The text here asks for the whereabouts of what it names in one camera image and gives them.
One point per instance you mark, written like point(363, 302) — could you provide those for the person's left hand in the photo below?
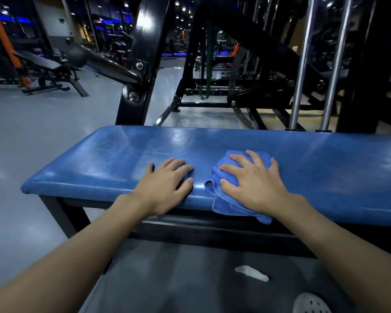
point(159, 189)

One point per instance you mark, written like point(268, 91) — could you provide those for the person's right hand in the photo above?
point(257, 189)

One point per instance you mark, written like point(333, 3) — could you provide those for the blue microfibre cloth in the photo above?
point(221, 202)

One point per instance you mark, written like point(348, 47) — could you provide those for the blue bench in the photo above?
point(101, 159)

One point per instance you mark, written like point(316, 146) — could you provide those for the person's left forearm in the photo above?
point(62, 267)

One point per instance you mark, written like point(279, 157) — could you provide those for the person's right forearm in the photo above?
point(352, 257)

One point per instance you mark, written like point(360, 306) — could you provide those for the person's white shoe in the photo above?
point(309, 304)

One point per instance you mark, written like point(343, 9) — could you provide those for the white crumpled paper scrap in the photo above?
point(251, 273)

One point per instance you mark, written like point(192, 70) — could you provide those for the grey perforated adjustment plate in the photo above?
point(236, 71)

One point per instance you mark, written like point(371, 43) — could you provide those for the chrome guide rod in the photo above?
point(301, 68)
point(335, 68)

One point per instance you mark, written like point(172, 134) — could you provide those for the green resistance band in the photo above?
point(208, 61)

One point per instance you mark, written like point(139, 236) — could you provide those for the black machine upright column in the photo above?
point(368, 78)

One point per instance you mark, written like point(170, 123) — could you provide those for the black gym machine frame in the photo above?
point(189, 61)
point(146, 45)

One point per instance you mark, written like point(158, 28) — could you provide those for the orange perforated rack post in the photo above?
point(1, 32)

